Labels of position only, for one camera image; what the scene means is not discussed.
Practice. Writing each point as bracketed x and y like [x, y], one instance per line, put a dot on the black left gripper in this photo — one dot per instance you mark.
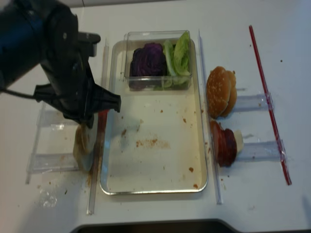
[72, 89]

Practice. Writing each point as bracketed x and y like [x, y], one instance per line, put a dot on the bun slice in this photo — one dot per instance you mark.
[81, 143]
[88, 139]

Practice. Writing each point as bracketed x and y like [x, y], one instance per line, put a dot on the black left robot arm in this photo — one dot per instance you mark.
[45, 33]

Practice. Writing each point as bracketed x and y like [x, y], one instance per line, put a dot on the tomato slice right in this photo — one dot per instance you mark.
[102, 118]

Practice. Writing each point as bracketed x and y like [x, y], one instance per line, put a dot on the clear plastic lettuce box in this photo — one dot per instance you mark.
[135, 40]

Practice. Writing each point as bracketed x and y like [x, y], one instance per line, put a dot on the green lettuce leaves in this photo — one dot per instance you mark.
[177, 64]

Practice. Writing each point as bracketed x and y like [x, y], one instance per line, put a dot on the clear far left strip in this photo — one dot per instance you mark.
[32, 150]

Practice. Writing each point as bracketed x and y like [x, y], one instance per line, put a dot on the purple cabbage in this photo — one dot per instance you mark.
[147, 67]

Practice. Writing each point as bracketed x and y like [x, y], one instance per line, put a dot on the bun bottom slice in rack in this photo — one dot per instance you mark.
[88, 139]

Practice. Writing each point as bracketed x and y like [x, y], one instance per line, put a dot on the metal tray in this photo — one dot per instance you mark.
[156, 143]

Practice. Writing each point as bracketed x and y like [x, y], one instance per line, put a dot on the front sesame bun top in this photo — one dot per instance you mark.
[218, 91]

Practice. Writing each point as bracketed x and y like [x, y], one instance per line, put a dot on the rear bun top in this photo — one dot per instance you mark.
[233, 94]

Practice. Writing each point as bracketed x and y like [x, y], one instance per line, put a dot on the black monitor edge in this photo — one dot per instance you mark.
[174, 226]

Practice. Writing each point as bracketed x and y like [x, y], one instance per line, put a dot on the red plastic strip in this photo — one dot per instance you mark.
[280, 146]

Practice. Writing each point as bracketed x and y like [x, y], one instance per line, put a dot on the clear rail under tomatoes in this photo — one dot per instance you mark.
[51, 118]

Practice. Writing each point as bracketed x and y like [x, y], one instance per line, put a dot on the clear rail under bun bottoms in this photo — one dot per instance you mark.
[41, 163]

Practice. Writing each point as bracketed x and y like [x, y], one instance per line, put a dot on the clear long rail left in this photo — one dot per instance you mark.
[98, 149]

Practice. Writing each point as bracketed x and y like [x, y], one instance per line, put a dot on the clear long rail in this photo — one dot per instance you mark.
[98, 149]
[214, 166]

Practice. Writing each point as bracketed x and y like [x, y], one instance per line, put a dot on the clear rail under buns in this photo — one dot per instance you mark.
[259, 102]

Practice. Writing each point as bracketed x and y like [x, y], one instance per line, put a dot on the clear long rail right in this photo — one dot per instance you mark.
[214, 166]

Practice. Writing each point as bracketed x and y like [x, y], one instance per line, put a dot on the clear rail under patties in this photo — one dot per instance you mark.
[262, 151]

